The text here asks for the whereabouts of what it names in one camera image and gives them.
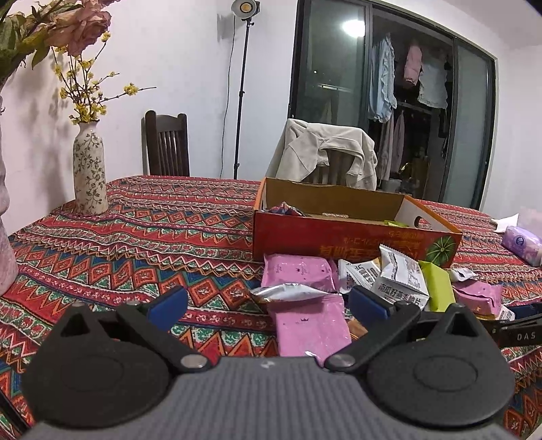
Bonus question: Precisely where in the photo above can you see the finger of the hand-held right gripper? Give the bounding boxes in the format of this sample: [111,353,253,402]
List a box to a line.
[478,315,542,335]
[513,303,542,320]

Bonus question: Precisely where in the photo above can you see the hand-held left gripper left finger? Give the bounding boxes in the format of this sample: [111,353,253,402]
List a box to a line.
[57,285,212,374]

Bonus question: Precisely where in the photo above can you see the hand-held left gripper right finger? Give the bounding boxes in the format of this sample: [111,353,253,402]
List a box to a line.
[324,285,492,375]

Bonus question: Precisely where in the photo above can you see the small white silver snack packet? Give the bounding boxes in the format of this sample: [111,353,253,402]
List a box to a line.
[339,259,382,294]

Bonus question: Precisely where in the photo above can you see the white snack packet black print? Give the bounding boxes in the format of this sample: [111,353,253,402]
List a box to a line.
[378,244,430,313]

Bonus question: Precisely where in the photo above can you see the orange cardboard box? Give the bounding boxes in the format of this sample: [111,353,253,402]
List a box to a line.
[253,177,463,268]

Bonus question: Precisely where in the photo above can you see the pink snack packet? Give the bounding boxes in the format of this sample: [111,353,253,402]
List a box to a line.
[261,253,339,293]
[452,281,504,319]
[268,294,353,358]

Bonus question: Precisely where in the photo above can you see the purple tissue pack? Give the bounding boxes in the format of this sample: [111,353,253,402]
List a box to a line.
[502,225,542,266]

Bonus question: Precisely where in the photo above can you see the silver foil snack packet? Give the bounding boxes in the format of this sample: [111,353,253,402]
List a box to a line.
[249,283,335,306]

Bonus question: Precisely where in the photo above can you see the white paper sheet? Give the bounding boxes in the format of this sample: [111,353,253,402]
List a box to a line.
[491,214,520,233]

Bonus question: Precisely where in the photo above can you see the multicoloured snack packet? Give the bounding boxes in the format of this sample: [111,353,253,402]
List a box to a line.
[265,202,306,217]

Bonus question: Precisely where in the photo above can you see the gold shiny bag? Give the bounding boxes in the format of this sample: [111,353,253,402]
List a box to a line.
[400,156,430,199]

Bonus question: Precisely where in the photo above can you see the brown slatted wooden chair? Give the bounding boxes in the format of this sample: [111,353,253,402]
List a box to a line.
[303,148,352,187]

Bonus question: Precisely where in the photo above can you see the floral ceramic vase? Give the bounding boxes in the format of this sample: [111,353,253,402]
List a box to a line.
[73,120,109,216]

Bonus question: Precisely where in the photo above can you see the dark wooden chair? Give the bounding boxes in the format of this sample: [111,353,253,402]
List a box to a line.
[144,110,190,177]

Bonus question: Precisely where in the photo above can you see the mauve hanging clothes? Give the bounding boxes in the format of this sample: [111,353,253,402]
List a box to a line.
[377,108,406,180]

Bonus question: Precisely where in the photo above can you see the beige jacket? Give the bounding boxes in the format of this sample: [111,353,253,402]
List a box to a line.
[271,118,378,191]

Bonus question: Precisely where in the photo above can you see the pale pink tall vase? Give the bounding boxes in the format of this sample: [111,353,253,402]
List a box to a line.
[0,95,20,297]

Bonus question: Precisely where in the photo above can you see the black light stand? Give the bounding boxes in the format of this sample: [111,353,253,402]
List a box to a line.
[233,15,251,180]

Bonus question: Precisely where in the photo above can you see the light blue hanging shirt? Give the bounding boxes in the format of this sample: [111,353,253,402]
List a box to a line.
[368,36,398,123]

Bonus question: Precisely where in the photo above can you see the white hanging top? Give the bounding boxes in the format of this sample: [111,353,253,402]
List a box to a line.
[418,53,449,110]

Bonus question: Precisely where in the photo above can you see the yellow flower branches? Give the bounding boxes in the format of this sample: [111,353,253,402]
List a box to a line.
[53,29,157,125]

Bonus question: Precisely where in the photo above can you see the sliding glass door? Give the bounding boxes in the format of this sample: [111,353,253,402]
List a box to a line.
[288,0,497,210]

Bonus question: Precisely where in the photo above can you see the pink hanging garment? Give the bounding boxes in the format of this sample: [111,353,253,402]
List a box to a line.
[403,42,424,87]

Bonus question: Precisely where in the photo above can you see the pink flower bouquet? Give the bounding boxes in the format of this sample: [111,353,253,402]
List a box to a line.
[0,0,113,85]

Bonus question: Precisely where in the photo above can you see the black light cable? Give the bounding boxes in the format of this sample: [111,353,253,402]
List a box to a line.
[219,15,234,178]

